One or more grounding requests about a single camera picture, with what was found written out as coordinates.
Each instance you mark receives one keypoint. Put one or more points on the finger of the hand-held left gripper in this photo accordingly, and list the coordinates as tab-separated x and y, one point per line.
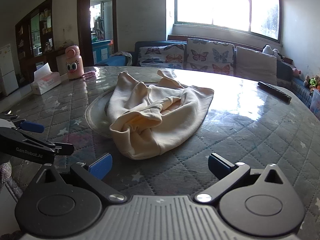
63	148
32	126

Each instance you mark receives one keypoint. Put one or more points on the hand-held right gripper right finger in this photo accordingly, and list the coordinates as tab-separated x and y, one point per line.
219	165

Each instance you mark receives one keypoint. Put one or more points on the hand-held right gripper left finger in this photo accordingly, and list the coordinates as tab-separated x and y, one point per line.
101	167

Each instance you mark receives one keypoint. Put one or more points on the cream sweater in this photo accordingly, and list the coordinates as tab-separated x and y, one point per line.
160	110

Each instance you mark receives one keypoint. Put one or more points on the hanging clothes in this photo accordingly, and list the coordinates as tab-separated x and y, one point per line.
98	26

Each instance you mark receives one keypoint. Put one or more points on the round table turntable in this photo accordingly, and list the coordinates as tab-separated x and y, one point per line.
96	120

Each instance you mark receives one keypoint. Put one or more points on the white tissue box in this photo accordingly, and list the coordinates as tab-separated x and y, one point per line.
46	81

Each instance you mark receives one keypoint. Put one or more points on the white refrigerator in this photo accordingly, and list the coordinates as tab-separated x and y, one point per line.
7	70

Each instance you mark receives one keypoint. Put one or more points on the dark wooden side table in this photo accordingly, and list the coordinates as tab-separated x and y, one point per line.
58	60

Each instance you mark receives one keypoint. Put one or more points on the pink cartoon-face bottle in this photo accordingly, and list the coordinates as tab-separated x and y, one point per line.
73	63

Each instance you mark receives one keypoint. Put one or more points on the small pink cloth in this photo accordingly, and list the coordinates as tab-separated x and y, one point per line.
89	74

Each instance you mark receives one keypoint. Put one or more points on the dark wooden display cabinet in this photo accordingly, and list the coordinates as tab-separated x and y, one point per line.
25	37

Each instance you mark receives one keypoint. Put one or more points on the black remote control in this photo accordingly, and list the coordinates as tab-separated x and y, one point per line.
275	91

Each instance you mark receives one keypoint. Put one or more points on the blue blanket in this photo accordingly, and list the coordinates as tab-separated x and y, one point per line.
111	61

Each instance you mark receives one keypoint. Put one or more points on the blue and white cabinet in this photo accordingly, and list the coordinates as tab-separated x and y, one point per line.
101	51

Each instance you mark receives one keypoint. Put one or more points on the plain beige cushion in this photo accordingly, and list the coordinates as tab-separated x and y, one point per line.
255	65

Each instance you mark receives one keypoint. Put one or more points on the butterfly print cushion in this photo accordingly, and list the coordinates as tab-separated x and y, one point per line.
210	56
162	56

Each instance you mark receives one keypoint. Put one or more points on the grey crumpled cloth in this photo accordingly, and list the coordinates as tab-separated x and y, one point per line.
123	56

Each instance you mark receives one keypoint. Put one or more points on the dark blue sofa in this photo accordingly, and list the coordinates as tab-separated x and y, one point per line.
285	72

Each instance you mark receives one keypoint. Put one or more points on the pink plush toy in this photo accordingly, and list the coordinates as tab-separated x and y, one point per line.
297	72

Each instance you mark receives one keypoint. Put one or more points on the pile of small toys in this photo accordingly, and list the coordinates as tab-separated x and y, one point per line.
312	82

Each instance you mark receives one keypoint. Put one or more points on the white plush toy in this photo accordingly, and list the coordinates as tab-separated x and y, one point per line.
270	51

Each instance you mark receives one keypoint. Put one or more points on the large window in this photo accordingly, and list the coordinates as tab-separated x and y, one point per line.
212	2

